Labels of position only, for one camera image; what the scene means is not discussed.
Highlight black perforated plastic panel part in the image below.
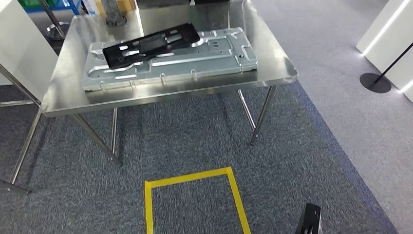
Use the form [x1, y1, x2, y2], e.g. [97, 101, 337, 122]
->
[102, 22, 201, 69]

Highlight stainless steel workbench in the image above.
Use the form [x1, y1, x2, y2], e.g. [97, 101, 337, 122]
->
[40, 0, 299, 166]

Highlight blue metal shelf rack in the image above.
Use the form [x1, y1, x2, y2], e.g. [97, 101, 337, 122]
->
[24, 0, 81, 15]

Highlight stamped grey metal plate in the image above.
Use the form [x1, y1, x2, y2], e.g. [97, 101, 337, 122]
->
[80, 27, 259, 92]

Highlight stainless steel back table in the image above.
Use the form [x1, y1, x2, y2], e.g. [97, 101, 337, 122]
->
[135, 0, 231, 36]

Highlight yellow floor tape square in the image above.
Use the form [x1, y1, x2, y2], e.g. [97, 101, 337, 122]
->
[144, 167, 252, 234]

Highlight open cardboard box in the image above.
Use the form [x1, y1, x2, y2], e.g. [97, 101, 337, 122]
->
[95, 0, 136, 20]

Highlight white spray bottle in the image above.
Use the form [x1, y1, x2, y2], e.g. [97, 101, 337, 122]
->
[82, 0, 101, 17]

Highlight black stanchion with disc base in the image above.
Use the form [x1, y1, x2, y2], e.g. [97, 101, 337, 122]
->
[359, 42, 413, 94]

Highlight chrome stanchion with round base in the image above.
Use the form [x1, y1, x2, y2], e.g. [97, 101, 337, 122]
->
[38, 0, 70, 41]

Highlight stainless steel side table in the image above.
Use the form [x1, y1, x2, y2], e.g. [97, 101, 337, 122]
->
[0, 63, 42, 195]

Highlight white cabinet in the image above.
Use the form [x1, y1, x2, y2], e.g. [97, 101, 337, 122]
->
[0, 0, 59, 101]

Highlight white lit partition block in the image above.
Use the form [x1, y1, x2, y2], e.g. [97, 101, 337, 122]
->
[356, 0, 413, 104]

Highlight green plastic crate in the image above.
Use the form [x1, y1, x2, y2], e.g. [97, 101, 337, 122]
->
[18, 0, 65, 9]

